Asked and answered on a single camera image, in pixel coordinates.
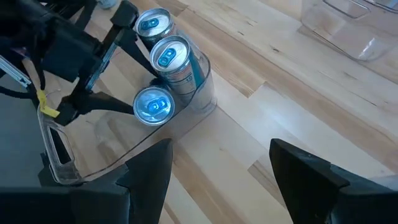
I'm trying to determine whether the clear plastic bin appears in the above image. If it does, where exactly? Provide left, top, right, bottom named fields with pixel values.
left=300, top=0, right=398, bottom=62
left=37, top=29, right=218, bottom=186

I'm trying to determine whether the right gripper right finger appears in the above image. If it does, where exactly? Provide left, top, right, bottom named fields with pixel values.
left=269, top=138, right=398, bottom=224

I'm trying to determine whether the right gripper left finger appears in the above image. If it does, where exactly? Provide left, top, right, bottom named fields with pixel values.
left=0, top=138, right=174, bottom=224

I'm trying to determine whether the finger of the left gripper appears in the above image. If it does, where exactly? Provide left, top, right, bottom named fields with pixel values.
left=119, top=27, right=160, bottom=79
left=55, top=91, right=135, bottom=125

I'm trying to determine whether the yellow tag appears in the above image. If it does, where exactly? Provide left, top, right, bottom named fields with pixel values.
left=36, top=89, right=61, bottom=119

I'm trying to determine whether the blue silver Red Bull can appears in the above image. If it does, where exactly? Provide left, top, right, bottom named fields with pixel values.
left=149, top=34, right=208, bottom=105
left=132, top=86, right=176, bottom=127
left=134, top=7, right=178, bottom=52

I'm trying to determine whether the silver aluminium rail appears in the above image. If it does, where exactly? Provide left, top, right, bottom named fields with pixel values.
left=0, top=55, right=32, bottom=88

